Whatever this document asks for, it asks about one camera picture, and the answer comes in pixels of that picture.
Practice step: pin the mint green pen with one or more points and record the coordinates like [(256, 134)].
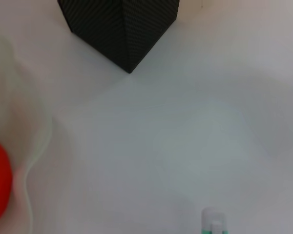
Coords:
[(213, 219)]

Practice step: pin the black mesh pen holder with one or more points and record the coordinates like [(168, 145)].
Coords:
[(112, 29)]

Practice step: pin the green glass fruit plate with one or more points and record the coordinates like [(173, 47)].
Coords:
[(42, 136)]

